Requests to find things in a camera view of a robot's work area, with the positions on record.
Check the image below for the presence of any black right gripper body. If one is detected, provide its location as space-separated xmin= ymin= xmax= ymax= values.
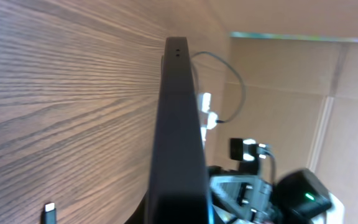
xmin=208 ymin=166 xmax=278 ymax=223

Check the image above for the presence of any Samsung Galaxy smartphone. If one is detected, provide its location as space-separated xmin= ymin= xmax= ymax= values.
xmin=145 ymin=37 xmax=214 ymax=224

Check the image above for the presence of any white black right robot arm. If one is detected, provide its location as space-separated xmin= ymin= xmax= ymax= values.
xmin=208 ymin=166 xmax=345 ymax=224

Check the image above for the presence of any white charger plug adapter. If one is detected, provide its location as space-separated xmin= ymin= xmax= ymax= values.
xmin=206 ymin=111 xmax=218 ymax=129

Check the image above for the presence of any white power extension strip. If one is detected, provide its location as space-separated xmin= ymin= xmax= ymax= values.
xmin=198 ymin=93 xmax=211 ymax=147

